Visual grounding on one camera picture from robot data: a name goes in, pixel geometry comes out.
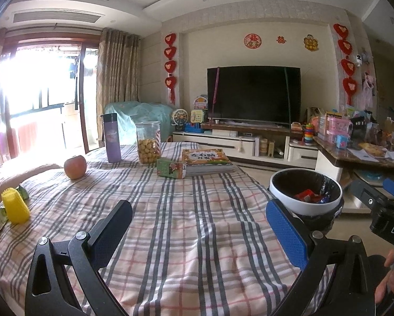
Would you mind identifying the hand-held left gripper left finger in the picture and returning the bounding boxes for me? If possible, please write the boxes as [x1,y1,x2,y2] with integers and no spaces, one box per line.
[25,199,133,316]

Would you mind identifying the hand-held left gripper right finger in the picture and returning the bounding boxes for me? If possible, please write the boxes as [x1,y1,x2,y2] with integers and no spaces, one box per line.
[265,199,377,316]

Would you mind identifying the red and white carton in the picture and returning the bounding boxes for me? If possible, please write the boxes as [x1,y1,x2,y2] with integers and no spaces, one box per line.
[294,189,318,202]

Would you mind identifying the white rimmed black trash bin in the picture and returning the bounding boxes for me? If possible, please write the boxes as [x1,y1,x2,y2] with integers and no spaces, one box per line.
[272,169,344,234]

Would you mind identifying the person's right hand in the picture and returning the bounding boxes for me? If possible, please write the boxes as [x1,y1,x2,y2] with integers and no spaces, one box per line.
[375,248,394,304]

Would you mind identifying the white paper sheet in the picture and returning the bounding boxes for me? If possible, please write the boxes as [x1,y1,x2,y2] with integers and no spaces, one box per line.
[347,146,378,162]

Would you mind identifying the yellow patterned board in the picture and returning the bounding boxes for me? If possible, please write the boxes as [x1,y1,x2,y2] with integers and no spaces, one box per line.
[358,142,386,157]

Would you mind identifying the marble top cabinet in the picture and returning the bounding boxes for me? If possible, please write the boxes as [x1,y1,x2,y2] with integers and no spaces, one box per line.
[312,135,394,214]

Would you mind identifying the black mesh box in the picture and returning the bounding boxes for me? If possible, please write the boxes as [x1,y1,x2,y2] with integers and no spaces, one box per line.
[350,117,370,142]

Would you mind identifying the red apple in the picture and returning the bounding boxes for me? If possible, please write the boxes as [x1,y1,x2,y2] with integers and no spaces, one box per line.
[64,155,87,180]

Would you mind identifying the checked tablecloth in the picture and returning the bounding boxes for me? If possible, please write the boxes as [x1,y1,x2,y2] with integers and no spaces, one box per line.
[0,141,332,316]

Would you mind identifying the pink storage boxes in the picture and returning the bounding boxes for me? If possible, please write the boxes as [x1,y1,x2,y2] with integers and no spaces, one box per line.
[325,116,351,144]

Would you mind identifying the small green box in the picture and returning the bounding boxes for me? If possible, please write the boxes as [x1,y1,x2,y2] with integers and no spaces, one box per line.
[156,158,188,179]

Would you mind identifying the purple water bottle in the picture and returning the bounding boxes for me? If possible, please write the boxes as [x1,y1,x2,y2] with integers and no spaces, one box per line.
[100,112,122,163]

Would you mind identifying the clear cookie jar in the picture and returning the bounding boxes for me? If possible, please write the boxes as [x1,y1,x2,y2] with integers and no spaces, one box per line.
[136,121,162,164]

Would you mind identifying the yellow plastic toy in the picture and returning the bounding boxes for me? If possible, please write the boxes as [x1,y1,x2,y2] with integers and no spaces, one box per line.
[1,187,31,224]

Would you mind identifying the pink hanging cloth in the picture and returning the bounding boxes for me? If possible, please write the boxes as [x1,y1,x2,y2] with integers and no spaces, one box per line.
[363,74,377,106]

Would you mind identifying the orange children's book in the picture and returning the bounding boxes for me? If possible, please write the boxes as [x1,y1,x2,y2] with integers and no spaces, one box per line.
[182,148,234,176]

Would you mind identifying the white television cabinet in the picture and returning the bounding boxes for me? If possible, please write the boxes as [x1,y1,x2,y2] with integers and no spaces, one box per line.
[172,123,319,170]

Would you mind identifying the teal covered furniture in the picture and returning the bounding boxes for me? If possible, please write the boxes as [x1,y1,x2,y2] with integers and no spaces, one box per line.
[104,101,175,144]

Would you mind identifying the ferris wheel toy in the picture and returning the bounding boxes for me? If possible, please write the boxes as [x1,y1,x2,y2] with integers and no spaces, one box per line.
[171,109,187,132]

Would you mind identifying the black flat television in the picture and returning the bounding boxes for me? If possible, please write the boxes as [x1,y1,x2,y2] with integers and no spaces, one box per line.
[207,66,301,126]

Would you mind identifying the pink stick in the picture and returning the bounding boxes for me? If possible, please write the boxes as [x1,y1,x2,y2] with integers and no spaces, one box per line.
[212,67,220,129]

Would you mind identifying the pink toy house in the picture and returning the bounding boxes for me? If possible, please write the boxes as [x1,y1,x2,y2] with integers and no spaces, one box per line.
[192,95,208,111]

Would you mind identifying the wide ceiling air vent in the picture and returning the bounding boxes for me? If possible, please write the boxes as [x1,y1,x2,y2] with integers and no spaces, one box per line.
[13,11,105,24]

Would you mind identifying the stacking ring toy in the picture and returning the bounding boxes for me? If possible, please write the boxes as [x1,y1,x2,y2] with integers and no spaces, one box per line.
[303,123,315,146]

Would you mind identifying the red heart decoration string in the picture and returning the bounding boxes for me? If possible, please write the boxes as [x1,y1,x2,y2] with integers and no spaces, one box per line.
[333,24,358,105]
[164,33,178,104]

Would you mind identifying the wooden balcony door frame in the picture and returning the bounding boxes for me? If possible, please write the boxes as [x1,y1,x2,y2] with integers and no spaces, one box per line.
[1,36,100,159]

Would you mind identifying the yellow figure wall decoration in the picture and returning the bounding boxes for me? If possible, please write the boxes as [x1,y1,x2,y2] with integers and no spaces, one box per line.
[303,34,319,51]

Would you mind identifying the round red wall decoration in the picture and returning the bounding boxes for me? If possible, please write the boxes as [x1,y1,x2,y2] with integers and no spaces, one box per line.
[244,33,262,49]

